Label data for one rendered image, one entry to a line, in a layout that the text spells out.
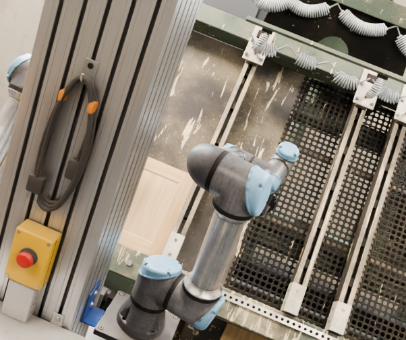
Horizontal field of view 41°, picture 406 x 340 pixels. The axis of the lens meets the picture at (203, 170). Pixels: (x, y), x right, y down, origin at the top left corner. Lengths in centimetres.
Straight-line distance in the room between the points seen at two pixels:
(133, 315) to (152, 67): 85
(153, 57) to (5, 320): 68
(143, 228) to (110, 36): 142
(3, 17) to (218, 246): 370
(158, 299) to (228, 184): 45
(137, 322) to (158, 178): 92
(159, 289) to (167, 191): 89
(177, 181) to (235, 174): 111
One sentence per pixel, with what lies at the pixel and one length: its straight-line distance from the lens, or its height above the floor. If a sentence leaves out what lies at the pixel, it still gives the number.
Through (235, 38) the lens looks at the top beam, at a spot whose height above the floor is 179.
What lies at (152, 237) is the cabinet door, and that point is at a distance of 239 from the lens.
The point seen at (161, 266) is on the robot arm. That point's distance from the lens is 163.
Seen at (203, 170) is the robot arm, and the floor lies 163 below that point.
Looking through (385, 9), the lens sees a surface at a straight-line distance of 305.
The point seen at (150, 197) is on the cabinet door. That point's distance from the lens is 243.
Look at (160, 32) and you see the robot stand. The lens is 106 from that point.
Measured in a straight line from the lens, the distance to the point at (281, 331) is 237.
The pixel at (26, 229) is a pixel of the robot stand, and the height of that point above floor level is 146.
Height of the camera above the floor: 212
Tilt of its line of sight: 21 degrees down
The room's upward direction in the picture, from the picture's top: 21 degrees clockwise
